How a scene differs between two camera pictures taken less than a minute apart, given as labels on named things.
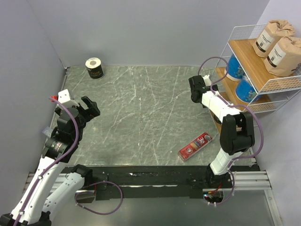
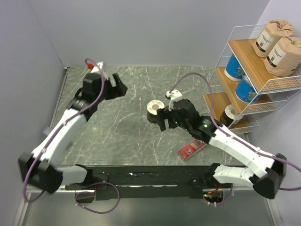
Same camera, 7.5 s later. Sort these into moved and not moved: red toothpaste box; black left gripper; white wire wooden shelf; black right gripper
Moved: black left gripper; black right gripper
Not moved: red toothpaste box; white wire wooden shelf
